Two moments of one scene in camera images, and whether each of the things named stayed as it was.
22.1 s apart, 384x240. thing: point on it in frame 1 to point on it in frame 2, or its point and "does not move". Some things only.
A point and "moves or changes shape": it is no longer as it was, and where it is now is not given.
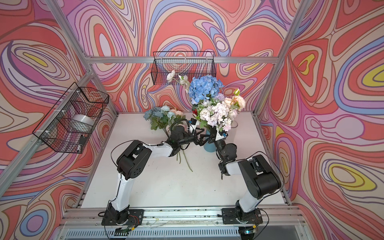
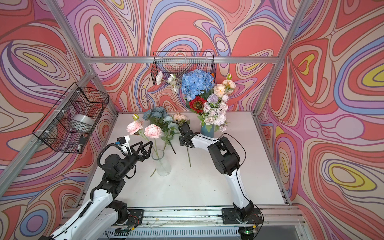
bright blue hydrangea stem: x=203 y=87 moves or changes shape
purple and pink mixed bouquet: x=219 y=97 to x=212 y=98
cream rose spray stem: x=236 y=101 to x=228 y=86
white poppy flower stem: x=183 y=80 to x=171 y=80
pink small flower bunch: x=220 y=114 moves or changes shape
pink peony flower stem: x=186 y=158 to x=152 y=132
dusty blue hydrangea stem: x=159 y=117 does not move
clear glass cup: x=234 y=124 to x=164 y=167
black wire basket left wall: x=67 y=125 does not move
